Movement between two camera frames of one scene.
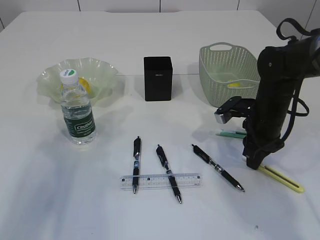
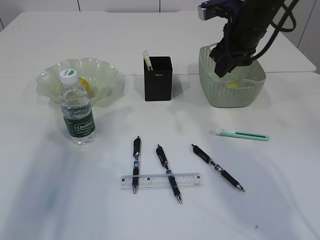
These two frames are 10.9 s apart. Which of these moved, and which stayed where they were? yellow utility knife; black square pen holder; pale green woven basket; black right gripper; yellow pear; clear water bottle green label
Moved: black right gripper; yellow utility knife
Stayed: black square pen holder; pale green woven basket; yellow pear; clear water bottle green label
